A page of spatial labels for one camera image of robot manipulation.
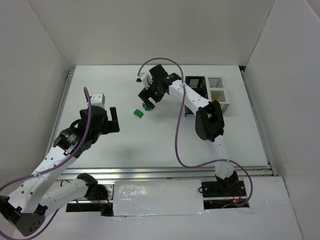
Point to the white slotted container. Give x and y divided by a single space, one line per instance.
216 89

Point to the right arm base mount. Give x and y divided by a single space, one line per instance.
215 198

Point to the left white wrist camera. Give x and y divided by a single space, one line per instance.
98 100

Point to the black slotted container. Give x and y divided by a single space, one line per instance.
197 87

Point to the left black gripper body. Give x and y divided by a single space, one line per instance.
110 124

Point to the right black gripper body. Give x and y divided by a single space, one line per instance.
146 95

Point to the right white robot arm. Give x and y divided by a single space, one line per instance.
209 121

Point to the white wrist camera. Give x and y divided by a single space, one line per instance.
98 100
144 78

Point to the green square lego brick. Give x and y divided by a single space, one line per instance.
138 113

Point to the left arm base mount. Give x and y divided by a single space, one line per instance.
98 198

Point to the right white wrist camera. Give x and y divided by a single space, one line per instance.
144 78

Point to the aluminium frame rail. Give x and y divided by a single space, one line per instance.
139 173

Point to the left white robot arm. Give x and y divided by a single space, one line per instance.
27 207

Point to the white taped cover panel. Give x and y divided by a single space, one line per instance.
157 198

